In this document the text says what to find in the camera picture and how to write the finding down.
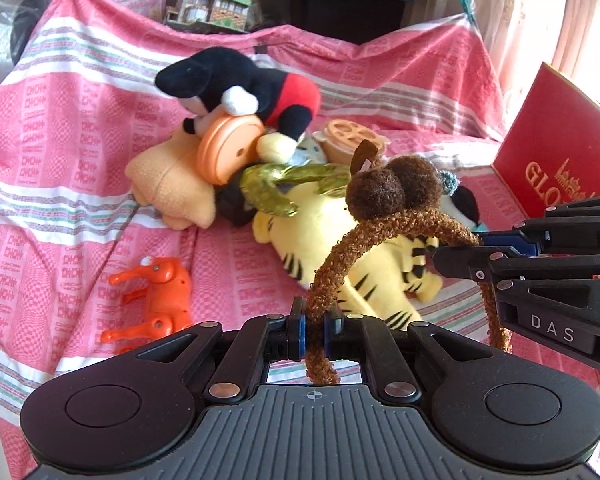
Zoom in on pink printed blanket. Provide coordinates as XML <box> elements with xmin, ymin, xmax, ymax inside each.
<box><xmin>0</xmin><ymin>0</ymin><xmax>600</xmax><ymax>480</ymax></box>

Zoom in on clear plastic bag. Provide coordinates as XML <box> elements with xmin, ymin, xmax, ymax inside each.
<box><xmin>0</xmin><ymin>0</ymin><xmax>81</xmax><ymax>86</ymax></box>

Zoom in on yellow striped tiger plush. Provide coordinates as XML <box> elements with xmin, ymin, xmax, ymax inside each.
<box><xmin>252</xmin><ymin>180</ymin><xmax>446</xmax><ymax>332</ymax></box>

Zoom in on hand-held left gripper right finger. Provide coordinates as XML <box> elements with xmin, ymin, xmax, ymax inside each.
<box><xmin>325</xmin><ymin>313</ymin><xmax>481</xmax><ymax>406</ymax></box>

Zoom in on peach toy steamer pot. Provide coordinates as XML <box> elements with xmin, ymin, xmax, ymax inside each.
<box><xmin>312</xmin><ymin>119</ymin><xmax>392</xmax><ymax>165</ymax></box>

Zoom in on red shorts mouse plush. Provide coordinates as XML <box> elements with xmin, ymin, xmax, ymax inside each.
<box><xmin>155</xmin><ymin>46</ymin><xmax>323</xmax><ymax>164</ymax></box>

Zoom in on red cardboard box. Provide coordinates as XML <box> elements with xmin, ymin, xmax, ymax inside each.
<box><xmin>492</xmin><ymin>62</ymin><xmax>600</xmax><ymax>222</ymax></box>

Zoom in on black and white panda plush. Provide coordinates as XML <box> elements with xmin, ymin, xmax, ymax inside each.
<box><xmin>432</xmin><ymin>170</ymin><xmax>483</xmax><ymax>234</ymax></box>

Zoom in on peach plush toy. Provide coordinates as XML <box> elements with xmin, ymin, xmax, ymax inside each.
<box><xmin>125</xmin><ymin>115</ymin><xmax>219</xmax><ymax>231</ymax></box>

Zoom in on pale patterned curtain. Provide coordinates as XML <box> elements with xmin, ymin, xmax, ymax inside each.
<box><xmin>472</xmin><ymin>0</ymin><xmax>600</xmax><ymax>122</ymax></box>

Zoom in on orange toy horse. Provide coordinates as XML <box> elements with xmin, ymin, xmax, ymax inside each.
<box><xmin>100</xmin><ymin>255</ymin><xmax>194</xmax><ymax>347</ymax></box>

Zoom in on gold foil strip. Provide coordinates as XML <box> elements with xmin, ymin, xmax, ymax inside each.
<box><xmin>240</xmin><ymin>162</ymin><xmax>354</xmax><ymax>219</ymax></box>

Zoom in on brown fuzzy headband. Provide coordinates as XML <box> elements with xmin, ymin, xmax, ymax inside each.
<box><xmin>305</xmin><ymin>140</ymin><xmax>514</xmax><ymax>386</ymax></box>

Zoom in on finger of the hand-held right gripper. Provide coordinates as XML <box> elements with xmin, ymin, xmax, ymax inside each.
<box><xmin>472</xmin><ymin>192</ymin><xmax>600</xmax><ymax>257</ymax></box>
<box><xmin>432</xmin><ymin>245</ymin><xmax>600</xmax><ymax>287</ymax></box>

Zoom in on peach round toy disc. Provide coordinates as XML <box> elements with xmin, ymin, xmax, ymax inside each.
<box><xmin>196</xmin><ymin>114</ymin><xmax>266</xmax><ymax>186</ymax></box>

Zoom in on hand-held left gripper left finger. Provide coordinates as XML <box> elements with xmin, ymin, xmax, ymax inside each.
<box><xmin>136</xmin><ymin>297</ymin><xmax>309</xmax><ymax>406</ymax></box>

